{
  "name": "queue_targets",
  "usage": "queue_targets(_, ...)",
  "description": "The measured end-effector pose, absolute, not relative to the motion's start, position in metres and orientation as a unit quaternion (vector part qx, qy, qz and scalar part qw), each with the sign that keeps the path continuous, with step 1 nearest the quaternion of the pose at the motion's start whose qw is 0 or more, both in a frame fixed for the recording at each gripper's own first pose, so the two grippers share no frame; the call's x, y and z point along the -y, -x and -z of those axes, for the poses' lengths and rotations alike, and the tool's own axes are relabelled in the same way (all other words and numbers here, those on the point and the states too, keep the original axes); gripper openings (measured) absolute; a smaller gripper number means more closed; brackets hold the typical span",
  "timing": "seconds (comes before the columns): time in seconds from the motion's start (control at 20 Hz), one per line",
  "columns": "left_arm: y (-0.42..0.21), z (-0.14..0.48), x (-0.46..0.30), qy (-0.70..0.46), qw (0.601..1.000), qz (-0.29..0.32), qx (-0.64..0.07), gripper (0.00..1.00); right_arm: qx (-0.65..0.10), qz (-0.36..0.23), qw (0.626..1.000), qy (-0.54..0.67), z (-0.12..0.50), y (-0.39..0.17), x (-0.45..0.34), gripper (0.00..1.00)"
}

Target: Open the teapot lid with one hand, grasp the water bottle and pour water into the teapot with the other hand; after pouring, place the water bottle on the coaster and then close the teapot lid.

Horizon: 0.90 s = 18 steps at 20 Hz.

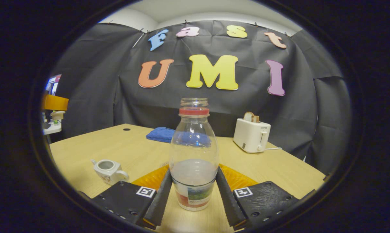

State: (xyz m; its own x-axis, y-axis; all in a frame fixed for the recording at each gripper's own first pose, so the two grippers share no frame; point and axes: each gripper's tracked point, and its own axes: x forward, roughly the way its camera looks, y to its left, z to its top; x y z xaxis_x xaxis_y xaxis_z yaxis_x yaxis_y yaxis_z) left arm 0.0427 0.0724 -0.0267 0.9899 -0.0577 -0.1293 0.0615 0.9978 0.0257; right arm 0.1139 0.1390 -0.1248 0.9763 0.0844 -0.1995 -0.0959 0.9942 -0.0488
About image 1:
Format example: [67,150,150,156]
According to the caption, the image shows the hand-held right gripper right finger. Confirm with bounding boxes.
[215,163,301,231]

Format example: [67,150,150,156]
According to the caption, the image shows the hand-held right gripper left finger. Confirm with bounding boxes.
[90,164,173,231]

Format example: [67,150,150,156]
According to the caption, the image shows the white floral teacup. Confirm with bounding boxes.
[91,159,130,185]

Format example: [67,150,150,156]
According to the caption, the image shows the clear plastic water bottle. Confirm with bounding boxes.
[168,98,220,211]

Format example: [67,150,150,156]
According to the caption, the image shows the computer monitor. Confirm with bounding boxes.
[46,74,62,96]

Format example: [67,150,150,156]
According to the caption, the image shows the white side table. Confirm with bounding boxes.
[42,121,62,135]

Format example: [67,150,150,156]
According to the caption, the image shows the black backdrop cloth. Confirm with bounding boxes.
[51,20,352,175]

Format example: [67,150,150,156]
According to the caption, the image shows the blue folded towel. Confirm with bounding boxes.
[146,127,177,144]

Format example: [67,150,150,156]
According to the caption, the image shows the white toaster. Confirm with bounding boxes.
[233,118,271,153]

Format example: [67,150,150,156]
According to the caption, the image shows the bread slice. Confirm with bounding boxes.
[243,112,260,123]

